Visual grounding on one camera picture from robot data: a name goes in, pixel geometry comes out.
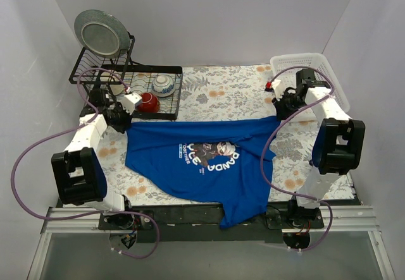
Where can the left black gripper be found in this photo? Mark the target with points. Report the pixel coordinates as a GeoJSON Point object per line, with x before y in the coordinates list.
{"type": "Point", "coordinates": [119, 123]}

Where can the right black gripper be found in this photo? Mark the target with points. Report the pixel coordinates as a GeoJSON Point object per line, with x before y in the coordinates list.
{"type": "Point", "coordinates": [283, 110]}

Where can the blue printed t shirt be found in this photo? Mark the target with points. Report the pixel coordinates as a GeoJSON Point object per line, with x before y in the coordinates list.
{"type": "Point", "coordinates": [208, 161]}

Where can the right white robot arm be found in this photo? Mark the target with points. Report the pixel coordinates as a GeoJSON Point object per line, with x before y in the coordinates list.
{"type": "Point", "coordinates": [339, 142]}

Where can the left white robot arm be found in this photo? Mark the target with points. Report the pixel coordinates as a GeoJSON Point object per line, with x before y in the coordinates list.
{"type": "Point", "coordinates": [80, 179]}

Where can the cream mug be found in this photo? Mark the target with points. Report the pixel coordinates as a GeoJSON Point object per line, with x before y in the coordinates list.
{"type": "Point", "coordinates": [114, 89]}

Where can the white plastic basket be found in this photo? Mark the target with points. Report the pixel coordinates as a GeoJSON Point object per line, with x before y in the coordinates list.
{"type": "Point", "coordinates": [313, 60]}

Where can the red bowl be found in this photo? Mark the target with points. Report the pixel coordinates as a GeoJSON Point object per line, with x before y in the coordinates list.
{"type": "Point", "coordinates": [149, 104]}

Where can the floral table mat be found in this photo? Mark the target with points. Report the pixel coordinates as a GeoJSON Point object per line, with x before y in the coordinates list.
{"type": "Point", "coordinates": [216, 93]}

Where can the white blue patterned bowl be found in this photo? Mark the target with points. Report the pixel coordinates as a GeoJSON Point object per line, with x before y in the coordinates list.
{"type": "Point", "coordinates": [163, 86]}

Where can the grey green plate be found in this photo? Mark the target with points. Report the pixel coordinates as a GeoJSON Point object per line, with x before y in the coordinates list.
{"type": "Point", "coordinates": [101, 33]}

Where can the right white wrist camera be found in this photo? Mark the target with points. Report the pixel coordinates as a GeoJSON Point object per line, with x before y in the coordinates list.
{"type": "Point", "coordinates": [277, 87]}

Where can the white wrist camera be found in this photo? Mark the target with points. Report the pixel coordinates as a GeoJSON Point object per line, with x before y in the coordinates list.
{"type": "Point", "coordinates": [277, 87]}
{"type": "Point", "coordinates": [130, 102]}

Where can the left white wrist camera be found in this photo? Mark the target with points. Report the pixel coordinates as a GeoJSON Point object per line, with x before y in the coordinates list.
{"type": "Point", "coordinates": [130, 102]}

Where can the black wire dish rack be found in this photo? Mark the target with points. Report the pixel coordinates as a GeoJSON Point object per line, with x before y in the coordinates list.
{"type": "Point", "coordinates": [138, 77]}

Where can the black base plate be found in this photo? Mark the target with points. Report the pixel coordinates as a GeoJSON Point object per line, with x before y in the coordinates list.
{"type": "Point", "coordinates": [201, 222]}

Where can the aluminium frame rail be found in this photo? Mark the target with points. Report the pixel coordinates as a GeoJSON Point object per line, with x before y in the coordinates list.
{"type": "Point", "coordinates": [338, 216]}

